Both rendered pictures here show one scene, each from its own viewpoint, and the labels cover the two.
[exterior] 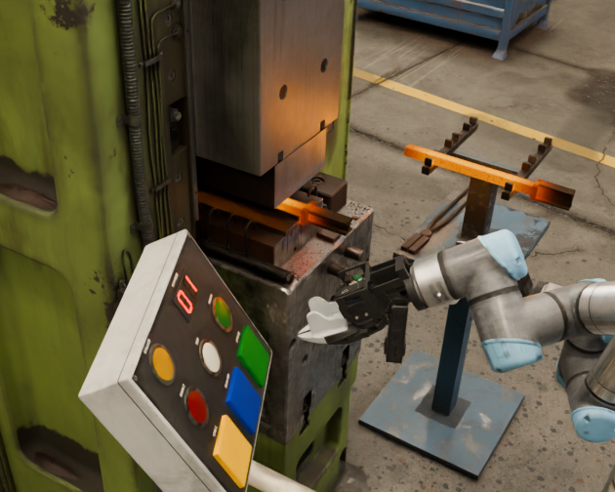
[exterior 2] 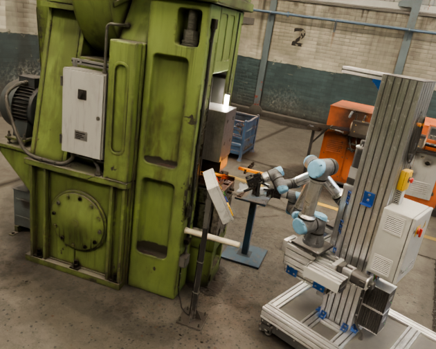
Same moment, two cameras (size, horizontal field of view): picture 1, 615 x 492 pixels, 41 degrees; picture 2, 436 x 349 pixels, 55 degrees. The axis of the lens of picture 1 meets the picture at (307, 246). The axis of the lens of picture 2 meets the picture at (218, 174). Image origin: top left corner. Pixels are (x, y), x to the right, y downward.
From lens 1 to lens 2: 1.95 m
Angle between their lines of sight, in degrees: 19
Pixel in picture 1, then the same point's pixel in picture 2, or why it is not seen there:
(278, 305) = not seen: hidden behind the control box
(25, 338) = (147, 210)
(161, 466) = (220, 207)
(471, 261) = (274, 171)
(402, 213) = not seen: hidden behind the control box
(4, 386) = (138, 225)
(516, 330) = (284, 183)
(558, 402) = (277, 252)
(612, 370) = (300, 201)
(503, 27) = (240, 150)
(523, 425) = (268, 257)
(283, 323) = not seen: hidden behind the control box
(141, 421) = (219, 195)
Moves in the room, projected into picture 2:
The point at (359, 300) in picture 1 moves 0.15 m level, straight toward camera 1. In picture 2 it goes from (251, 180) to (255, 188)
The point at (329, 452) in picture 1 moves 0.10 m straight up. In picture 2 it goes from (216, 257) to (219, 248)
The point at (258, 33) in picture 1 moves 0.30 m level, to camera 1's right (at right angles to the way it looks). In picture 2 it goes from (223, 129) to (260, 132)
